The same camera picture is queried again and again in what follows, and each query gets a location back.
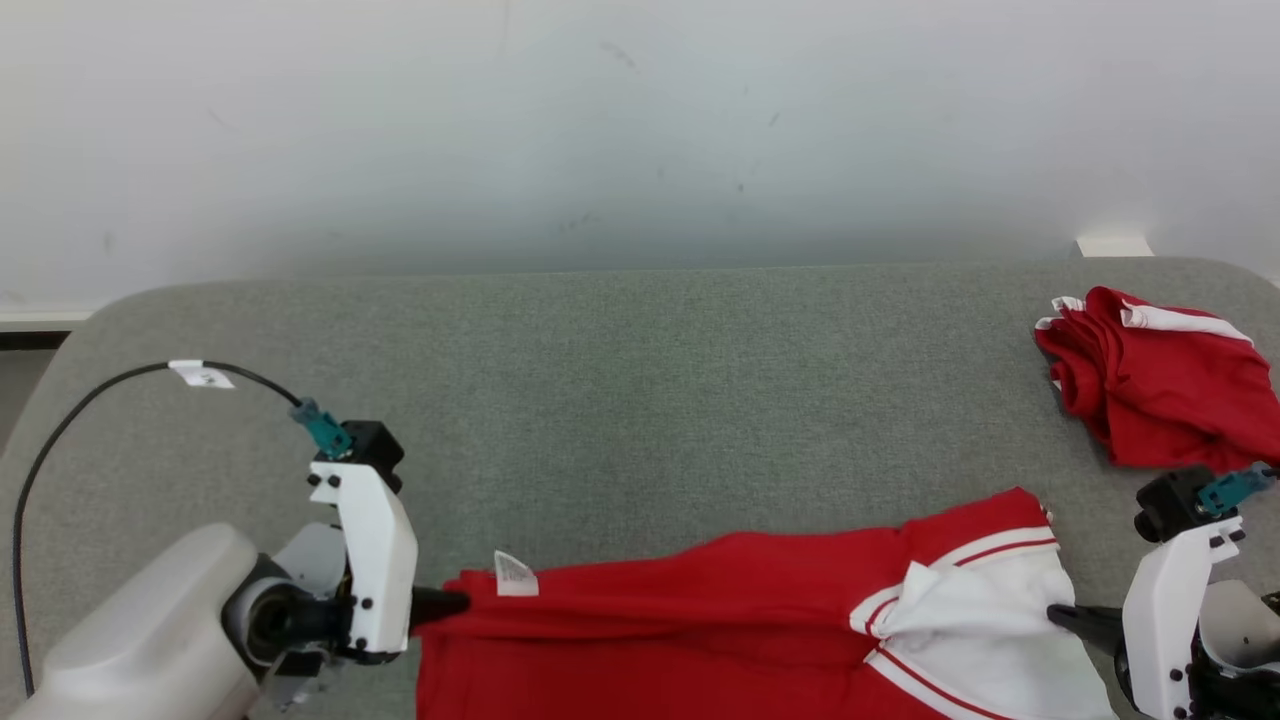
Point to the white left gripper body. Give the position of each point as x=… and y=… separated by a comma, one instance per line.
x=380, y=570

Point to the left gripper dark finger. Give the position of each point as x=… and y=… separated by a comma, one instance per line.
x=435, y=607

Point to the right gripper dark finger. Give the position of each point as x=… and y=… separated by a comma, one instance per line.
x=1095, y=625

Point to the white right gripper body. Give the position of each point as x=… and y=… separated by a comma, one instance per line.
x=1165, y=620

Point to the red shorts with white stripe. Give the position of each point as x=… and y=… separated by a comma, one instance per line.
x=1180, y=390

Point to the red and white shirt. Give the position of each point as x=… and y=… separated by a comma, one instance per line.
x=700, y=640

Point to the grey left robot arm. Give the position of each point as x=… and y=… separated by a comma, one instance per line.
x=140, y=640

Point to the grey fabric sofa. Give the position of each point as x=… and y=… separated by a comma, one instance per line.
x=640, y=400

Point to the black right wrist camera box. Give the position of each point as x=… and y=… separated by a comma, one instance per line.
x=1170, y=505

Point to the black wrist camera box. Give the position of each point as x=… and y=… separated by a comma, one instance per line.
x=375, y=450
x=1170, y=505

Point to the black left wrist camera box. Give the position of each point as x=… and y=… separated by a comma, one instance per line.
x=375, y=450

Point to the small white wall box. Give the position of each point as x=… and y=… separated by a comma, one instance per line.
x=1112, y=246

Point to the white wall baseboard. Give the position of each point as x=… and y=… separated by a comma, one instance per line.
x=40, y=318

